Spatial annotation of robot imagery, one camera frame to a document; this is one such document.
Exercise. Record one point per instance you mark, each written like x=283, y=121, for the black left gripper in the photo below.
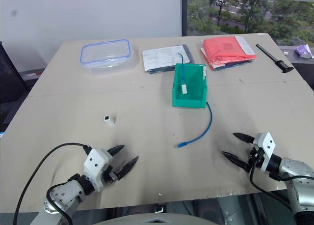
x=111, y=177

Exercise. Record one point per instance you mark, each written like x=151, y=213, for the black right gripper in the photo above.
x=254, y=158

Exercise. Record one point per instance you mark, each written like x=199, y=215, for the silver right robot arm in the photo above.
x=298, y=176

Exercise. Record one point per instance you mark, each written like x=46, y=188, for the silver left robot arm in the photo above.
x=65, y=194

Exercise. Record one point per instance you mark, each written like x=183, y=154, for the small white connector block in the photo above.
x=109, y=120

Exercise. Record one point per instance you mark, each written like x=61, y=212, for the grey rounded robot torso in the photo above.
x=152, y=218

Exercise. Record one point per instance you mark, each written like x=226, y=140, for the green plastic bin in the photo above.
x=189, y=97

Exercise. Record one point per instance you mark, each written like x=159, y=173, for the white label on bin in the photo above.
x=204, y=73

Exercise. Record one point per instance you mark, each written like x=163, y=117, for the black caliper tool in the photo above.
x=272, y=56

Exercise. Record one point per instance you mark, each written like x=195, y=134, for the red garment in clear bag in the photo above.
x=225, y=49

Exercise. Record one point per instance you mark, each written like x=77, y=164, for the clear container with blue-rimmed lid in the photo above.
x=108, y=55

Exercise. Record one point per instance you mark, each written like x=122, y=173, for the dark packet with white sheet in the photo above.
x=164, y=56

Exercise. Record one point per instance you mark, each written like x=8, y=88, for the purple crumpled wrapper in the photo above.
x=304, y=50

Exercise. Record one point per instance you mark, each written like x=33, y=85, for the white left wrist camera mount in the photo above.
x=96, y=162

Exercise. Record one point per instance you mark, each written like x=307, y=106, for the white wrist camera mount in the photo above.
x=96, y=162
x=266, y=142

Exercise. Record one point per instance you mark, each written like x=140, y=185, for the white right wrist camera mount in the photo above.
x=266, y=142

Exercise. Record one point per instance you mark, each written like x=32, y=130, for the grey window frame post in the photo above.
x=184, y=12

